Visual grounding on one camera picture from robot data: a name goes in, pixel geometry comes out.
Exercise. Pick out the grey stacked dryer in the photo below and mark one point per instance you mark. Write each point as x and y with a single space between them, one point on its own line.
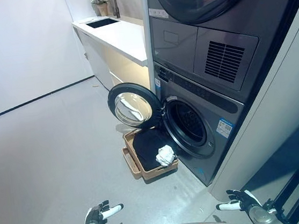
226 27

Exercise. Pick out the grey front-load washing machine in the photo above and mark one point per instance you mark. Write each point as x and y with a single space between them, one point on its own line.
218 147

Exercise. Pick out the white vertical post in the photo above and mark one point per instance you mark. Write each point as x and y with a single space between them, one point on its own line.
148 36

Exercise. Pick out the beige flower pot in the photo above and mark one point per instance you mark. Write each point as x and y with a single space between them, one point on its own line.
102 9

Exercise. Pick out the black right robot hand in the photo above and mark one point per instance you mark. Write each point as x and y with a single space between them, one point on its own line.
245 199

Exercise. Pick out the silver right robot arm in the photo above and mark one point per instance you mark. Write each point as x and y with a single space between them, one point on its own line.
261 216

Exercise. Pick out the black garment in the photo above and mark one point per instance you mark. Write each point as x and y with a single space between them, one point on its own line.
145 147

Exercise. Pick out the brown wicker laundry basket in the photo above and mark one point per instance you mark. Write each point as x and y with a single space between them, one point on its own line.
159 170

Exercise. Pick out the metal faucet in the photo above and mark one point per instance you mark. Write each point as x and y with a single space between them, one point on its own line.
115 5

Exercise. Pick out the black sink basin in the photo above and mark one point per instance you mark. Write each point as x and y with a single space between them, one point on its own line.
101 23

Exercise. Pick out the white counter cabinet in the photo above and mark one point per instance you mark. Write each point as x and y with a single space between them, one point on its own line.
115 48

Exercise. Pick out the white cloth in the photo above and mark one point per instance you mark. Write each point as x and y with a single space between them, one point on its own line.
165 155

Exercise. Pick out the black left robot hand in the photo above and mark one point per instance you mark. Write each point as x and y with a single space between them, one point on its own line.
92 215

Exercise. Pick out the round washing machine door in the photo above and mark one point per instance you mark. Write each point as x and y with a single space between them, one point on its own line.
132 105

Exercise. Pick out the white side cabinet panel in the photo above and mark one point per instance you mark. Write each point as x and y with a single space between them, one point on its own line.
274 119

